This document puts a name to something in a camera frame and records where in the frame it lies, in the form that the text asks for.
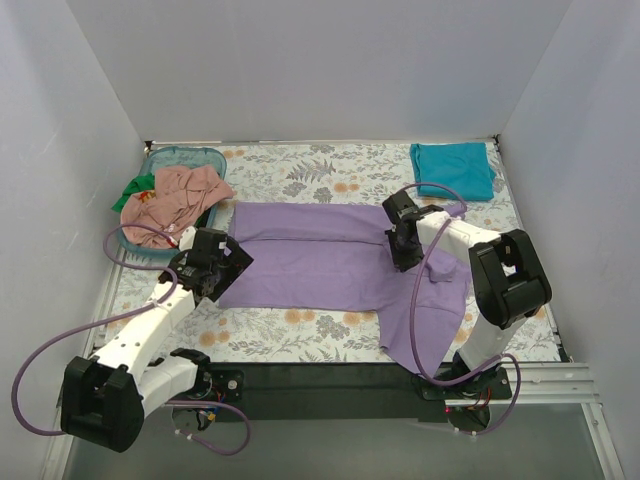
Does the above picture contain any pink t shirt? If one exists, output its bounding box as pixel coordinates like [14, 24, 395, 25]
[120, 165, 234, 250]

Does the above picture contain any floral table mat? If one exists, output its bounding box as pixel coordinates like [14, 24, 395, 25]
[101, 142, 561, 363]

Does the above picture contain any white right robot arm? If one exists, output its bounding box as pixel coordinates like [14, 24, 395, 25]
[382, 189, 552, 398]

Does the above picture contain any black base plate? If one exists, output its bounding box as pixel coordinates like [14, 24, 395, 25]
[203, 363, 515, 423]

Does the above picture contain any green t shirt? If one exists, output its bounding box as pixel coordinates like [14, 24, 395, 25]
[111, 174, 155, 213]

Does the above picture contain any purple t shirt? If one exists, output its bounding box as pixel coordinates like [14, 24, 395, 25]
[219, 202, 471, 375]

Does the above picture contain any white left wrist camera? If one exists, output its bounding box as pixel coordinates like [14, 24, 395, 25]
[168, 226, 198, 251]

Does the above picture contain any folded teal t shirt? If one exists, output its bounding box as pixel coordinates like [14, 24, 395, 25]
[409, 142, 496, 202]

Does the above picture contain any aluminium frame rail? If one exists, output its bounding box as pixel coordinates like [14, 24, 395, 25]
[43, 362, 624, 479]

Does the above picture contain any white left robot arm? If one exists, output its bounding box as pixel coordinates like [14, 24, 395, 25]
[60, 228, 253, 452]

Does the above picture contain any blue plastic basket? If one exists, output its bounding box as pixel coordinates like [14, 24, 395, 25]
[116, 146, 227, 259]

